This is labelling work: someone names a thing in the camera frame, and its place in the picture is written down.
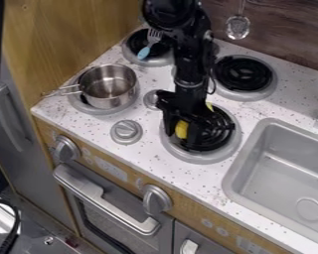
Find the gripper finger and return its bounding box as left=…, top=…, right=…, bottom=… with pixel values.
left=159, top=108, right=180, bottom=138
left=184, top=120, right=212, bottom=151

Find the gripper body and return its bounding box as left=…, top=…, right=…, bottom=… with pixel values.
left=154, top=88, right=214, bottom=125

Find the yellow toy corn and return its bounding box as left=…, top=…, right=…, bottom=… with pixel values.
left=173, top=101, right=216, bottom=140

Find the toy stove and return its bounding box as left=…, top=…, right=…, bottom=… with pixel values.
left=66, top=27, right=280, bottom=166

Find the silver pot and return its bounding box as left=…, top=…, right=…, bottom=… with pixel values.
left=54, top=63, right=139, bottom=110

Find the clear hanging spoon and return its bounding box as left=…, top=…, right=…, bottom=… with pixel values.
left=224, top=0, right=252, bottom=41

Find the toy sink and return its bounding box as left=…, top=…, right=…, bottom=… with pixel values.
left=221, top=117, right=318, bottom=248

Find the grey toy fridge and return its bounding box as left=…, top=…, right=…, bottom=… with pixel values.
left=0, top=58, right=78, bottom=231

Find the fork with blue handle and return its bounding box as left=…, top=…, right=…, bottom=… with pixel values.
left=136, top=28, right=165, bottom=62

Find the black cable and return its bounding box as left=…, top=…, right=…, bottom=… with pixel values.
left=0, top=197, right=23, bottom=254

